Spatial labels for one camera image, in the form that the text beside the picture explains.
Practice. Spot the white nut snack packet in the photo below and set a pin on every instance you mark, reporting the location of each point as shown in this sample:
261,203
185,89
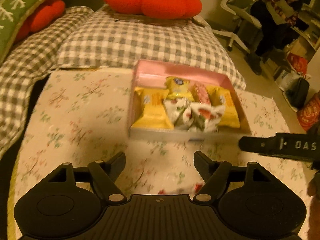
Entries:
207,117
177,115

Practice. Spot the red and white candy packet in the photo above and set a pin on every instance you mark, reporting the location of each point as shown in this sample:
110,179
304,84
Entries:
180,190

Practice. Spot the orange patterned bag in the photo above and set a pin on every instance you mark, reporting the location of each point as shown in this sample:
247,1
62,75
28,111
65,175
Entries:
310,115

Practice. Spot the large yellow wafer packet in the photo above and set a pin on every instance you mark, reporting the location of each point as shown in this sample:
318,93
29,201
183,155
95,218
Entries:
225,107

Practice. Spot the white bag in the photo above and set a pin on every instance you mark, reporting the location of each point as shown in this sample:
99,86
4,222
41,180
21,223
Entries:
287,81

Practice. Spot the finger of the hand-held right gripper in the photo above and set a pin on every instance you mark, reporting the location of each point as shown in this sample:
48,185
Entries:
255,145

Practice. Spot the pink and silver box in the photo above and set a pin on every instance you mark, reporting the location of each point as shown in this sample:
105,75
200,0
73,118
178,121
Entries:
150,72

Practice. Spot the grey checked blanket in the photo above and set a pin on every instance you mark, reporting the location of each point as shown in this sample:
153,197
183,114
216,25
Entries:
125,42

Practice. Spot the woven straw mat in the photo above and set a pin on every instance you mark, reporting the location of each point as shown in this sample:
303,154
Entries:
175,22

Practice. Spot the small orange pumpkin cushion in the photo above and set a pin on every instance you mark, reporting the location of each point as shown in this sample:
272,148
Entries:
45,15

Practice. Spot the floral tablecloth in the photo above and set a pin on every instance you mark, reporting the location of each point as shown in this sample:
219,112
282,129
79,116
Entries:
75,130

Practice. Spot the white office chair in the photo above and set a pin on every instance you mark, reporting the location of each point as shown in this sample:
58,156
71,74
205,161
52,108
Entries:
240,12

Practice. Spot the red bag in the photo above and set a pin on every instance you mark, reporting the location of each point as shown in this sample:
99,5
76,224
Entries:
297,63

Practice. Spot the yellow crinkly snack packet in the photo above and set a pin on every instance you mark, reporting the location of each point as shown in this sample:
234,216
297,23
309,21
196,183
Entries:
178,87

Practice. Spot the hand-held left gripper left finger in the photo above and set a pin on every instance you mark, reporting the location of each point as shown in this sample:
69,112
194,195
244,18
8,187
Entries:
118,160

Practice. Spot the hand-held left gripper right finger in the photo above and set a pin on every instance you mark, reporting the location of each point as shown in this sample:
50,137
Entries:
200,160

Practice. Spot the pink flower snack packet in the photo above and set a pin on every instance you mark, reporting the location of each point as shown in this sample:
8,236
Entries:
201,92

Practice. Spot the small yellow snack packet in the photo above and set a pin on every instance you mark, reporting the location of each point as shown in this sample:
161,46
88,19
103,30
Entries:
152,110

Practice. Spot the black bag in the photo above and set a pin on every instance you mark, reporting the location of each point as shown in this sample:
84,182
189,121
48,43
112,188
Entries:
300,95

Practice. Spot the green embroidered cushion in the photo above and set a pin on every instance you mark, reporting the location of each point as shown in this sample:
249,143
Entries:
15,12

